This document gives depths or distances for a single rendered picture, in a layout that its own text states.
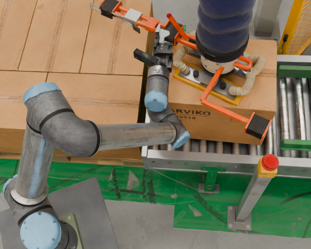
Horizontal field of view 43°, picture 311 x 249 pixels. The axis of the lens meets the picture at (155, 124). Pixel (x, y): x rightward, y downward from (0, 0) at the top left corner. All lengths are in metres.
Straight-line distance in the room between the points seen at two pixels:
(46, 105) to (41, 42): 1.54
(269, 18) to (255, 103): 1.36
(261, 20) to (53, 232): 2.22
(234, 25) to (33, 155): 0.86
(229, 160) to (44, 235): 1.02
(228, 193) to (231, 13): 1.48
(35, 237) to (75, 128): 0.60
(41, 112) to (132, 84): 1.26
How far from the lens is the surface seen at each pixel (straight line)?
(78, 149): 1.19
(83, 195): 1.95
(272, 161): 1.67
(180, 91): 1.88
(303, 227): 2.72
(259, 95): 1.90
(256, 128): 1.64
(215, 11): 1.48
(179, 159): 2.11
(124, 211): 2.67
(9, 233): 2.02
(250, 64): 1.81
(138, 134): 1.37
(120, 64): 2.49
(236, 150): 2.20
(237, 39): 1.62
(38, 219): 1.64
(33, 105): 1.23
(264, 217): 2.68
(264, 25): 3.20
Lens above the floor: 2.57
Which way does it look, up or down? 64 degrees down
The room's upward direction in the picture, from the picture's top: 9 degrees counter-clockwise
